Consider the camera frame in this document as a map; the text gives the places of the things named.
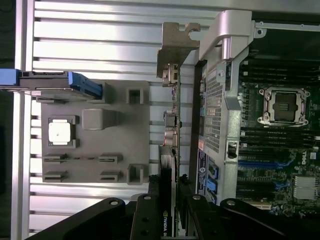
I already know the blue expansion slot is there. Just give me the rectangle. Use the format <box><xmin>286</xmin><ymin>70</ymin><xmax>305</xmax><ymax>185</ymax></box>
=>
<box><xmin>237</xmin><ymin>159</ymin><xmax>293</xmax><ymax>168</ymax></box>

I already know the green RAM stick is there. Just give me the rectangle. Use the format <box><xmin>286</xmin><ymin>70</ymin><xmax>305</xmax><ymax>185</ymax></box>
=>
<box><xmin>59</xmin><ymin>156</ymin><xmax>111</xmax><ymax>161</ymax></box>

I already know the grey parts rack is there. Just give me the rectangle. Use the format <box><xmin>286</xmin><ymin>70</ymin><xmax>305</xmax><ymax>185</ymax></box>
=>
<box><xmin>36</xmin><ymin>79</ymin><xmax>151</xmax><ymax>185</ymax></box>

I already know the green motherboard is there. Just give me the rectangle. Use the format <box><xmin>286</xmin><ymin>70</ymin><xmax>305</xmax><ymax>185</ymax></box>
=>
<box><xmin>236</xmin><ymin>47</ymin><xmax>320</xmax><ymax>222</ymax></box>

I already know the open black PC case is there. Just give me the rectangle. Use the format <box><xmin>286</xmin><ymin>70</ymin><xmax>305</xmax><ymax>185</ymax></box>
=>
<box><xmin>188</xmin><ymin>9</ymin><xmax>320</xmax><ymax>240</ymax></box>

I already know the silver chipset heat sink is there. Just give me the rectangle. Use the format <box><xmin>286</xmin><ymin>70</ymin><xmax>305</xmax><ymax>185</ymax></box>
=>
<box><xmin>292</xmin><ymin>174</ymin><xmax>320</xmax><ymax>201</ymax></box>

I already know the silver CPU chip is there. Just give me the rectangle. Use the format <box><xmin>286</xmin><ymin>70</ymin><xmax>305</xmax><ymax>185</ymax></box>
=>
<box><xmin>48</xmin><ymin>119</ymin><xmax>73</xmax><ymax>145</ymax></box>

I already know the CPU socket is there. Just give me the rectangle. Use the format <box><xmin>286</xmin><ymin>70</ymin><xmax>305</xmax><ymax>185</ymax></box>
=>
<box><xmin>257</xmin><ymin>86</ymin><xmax>310</xmax><ymax>126</ymax></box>

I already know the hard disk in blue caddy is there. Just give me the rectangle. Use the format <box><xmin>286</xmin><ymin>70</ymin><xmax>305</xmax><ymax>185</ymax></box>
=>
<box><xmin>0</xmin><ymin>68</ymin><xmax>104</xmax><ymax>99</ymax></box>

